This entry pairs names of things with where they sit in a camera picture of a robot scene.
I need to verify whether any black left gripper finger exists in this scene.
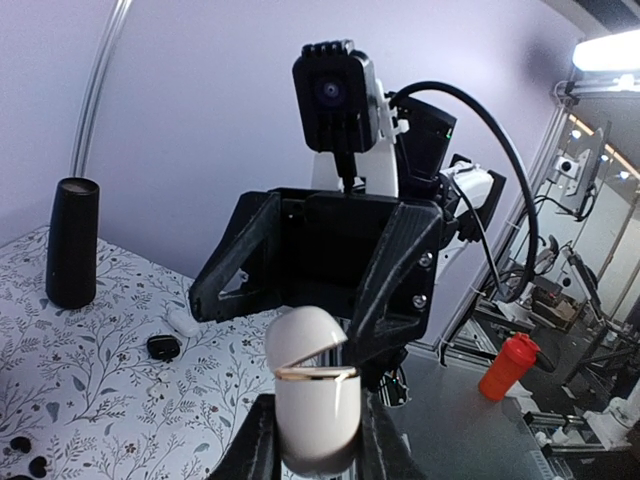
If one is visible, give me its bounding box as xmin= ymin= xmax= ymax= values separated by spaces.
xmin=347 ymin=201 xmax=442 ymax=367
xmin=189 ymin=192 xmax=283 ymax=321

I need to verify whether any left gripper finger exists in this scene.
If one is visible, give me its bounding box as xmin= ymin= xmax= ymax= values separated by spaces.
xmin=209 ymin=394 xmax=282 ymax=480
xmin=357 ymin=389 xmax=427 ymax=480

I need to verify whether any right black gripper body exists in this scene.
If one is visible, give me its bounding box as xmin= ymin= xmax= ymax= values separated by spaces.
xmin=267 ymin=187 xmax=444 ymax=321

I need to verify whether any white earbud charging case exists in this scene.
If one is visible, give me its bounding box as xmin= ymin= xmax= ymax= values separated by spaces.
xmin=265 ymin=306 xmax=361 ymax=478

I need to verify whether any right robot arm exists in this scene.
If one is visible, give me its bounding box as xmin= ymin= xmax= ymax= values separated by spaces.
xmin=189 ymin=132 xmax=505 ymax=324

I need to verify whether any black case near right gripper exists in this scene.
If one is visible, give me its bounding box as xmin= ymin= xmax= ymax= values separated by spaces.
xmin=146 ymin=334 xmax=181 ymax=361

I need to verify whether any orange shaker bottle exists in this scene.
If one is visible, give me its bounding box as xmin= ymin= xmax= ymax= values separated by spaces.
xmin=478 ymin=332 xmax=540 ymax=401

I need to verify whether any dark brown tall vase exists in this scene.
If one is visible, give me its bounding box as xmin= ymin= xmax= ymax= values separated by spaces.
xmin=45 ymin=177 xmax=100 ymax=310

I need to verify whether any black round earbud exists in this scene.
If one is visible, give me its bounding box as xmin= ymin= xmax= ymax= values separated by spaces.
xmin=28 ymin=456 xmax=48 ymax=479
xmin=10 ymin=436 xmax=32 ymax=454

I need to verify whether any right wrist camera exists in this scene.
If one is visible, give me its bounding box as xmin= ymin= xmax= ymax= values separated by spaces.
xmin=292 ymin=40 xmax=379 ymax=153

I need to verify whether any aluminium right frame post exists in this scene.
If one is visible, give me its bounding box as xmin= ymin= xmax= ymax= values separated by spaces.
xmin=69 ymin=0 xmax=133 ymax=177

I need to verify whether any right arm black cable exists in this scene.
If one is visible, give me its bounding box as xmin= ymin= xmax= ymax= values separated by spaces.
xmin=389 ymin=82 xmax=539 ymax=304

